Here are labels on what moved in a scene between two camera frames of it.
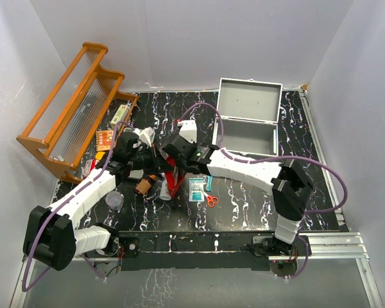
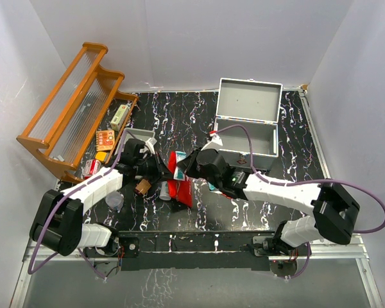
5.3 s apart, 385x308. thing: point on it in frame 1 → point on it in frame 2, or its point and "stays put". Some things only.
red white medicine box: (89, 165) stays put
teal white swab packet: (196, 186) → (179, 174)
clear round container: (115, 200) stays put
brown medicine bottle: (144, 185) stays put
